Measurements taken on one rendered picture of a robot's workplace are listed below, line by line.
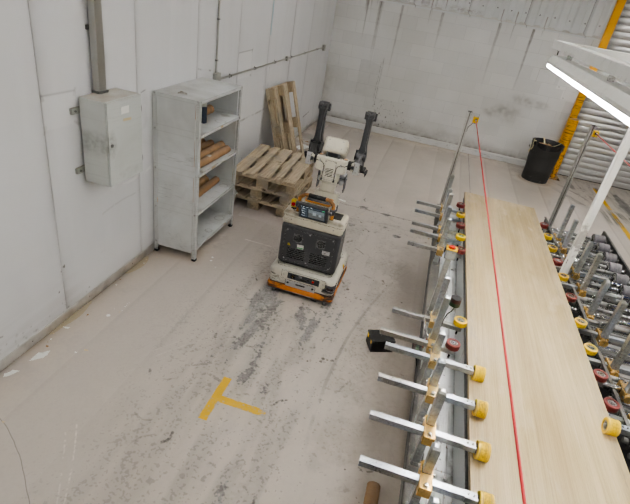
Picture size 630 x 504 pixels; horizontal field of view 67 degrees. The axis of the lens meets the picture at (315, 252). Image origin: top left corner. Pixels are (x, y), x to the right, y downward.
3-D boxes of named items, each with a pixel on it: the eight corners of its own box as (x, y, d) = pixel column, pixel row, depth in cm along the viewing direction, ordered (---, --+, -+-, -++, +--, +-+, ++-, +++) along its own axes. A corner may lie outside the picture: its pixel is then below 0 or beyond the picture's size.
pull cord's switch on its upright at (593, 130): (545, 234, 483) (593, 126, 429) (543, 228, 496) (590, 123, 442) (554, 236, 482) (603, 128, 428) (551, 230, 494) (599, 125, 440)
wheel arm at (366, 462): (357, 466, 189) (359, 460, 187) (359, 458, 192) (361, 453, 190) (485, 509, 181) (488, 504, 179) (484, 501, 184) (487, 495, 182)
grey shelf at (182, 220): (153, 250, 475) (151, 90, 399) (196, 216, 552) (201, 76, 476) (194, 262, 468) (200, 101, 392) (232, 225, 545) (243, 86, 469)
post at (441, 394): (410, 465, 222) (439, 391, 198) (410, 459, 225) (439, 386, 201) (417, 468, 221) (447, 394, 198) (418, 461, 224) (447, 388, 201)
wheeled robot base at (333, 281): (331, 306, 433) (335, 283, 421) (265, 287, 443) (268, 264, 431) (346, 271, 491) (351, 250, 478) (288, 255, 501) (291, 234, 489)
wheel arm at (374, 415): (368, 419, 210) (370, 413, 209) (369, 413, 213) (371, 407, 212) (482, 456, 203) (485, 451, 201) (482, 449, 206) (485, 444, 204)
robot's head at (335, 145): (344, 154, 415) (349, 139, 419) (321, 149, 419) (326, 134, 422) (345, 161, 429) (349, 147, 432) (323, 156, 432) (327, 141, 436)
